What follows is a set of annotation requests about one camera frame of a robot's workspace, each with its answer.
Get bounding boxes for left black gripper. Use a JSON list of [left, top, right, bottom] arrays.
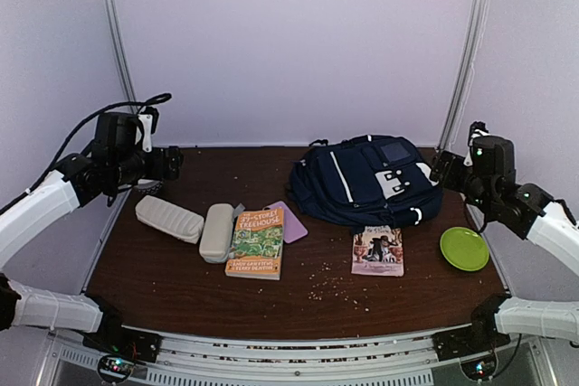
[[110, 145, 183, 187]]

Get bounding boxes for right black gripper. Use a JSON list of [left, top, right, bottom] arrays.
[[430, 149, 492, 215]]

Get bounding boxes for navy blue backpack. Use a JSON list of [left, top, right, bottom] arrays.
[[286, 135, 443, 229]]

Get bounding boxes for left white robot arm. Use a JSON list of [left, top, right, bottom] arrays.
[[1, 108, 184, 362]]

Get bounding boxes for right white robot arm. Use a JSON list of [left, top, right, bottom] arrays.
[[430, 129, 578, 352]]

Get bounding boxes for white patterned bowl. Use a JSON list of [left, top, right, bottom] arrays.
[[134, 179, 164, 195]]

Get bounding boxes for beige ribbed pencil case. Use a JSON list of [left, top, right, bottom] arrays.
[[135, 195, 204, 244]]

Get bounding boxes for green plate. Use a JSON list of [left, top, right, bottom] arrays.
[[440, 227, 490, 272]]

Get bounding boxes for beige glasses case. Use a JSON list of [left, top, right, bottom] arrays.
[[199, 203, 235, 263]]

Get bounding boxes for pink story book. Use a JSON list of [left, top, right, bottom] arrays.
[[351, 225, 404, 278]]

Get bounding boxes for orange treehouse book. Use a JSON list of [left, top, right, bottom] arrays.
[[225, 208, 284, 281]]

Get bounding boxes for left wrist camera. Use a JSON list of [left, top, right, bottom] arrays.
[[135, 107, 159, 153]]

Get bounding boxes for right aluminium frame post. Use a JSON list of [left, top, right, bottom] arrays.
[[437, 0, 489, 151]]

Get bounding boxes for aluminium frame post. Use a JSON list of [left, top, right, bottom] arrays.
[[103, 0, 137, 101], [437, 0, 489, 151]]

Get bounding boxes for left aluminium frame post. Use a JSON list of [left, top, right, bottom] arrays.
[[103, 0, 137, 101]]

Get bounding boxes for front aluminium rail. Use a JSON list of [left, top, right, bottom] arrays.
[[33, 331, 560, 385]]

